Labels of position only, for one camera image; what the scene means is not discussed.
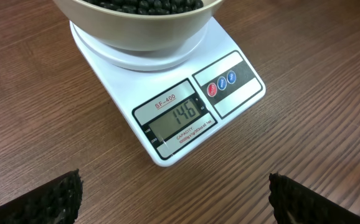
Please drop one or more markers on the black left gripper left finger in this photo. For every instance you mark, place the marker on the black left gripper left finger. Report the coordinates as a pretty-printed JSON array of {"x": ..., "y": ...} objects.
[{"x": 57, "y": 201}]

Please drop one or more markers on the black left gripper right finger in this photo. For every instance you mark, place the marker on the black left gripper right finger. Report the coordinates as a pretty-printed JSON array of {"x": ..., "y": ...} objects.
[{"x": 295, "y": 203}]

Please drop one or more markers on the white digital kitchen scale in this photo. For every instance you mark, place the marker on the white digital kitchen scale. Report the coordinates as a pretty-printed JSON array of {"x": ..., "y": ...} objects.
[{"x": 175, "y": 99}]

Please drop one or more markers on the white round bowl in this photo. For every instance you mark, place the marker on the white round bowl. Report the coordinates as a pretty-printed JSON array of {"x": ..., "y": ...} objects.
[{"x": 137, "y": 32}]

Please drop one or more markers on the black beans in bowl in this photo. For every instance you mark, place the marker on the black beans in bowl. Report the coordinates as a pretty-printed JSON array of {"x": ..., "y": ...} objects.
[{"x": 149, "y": 7}]

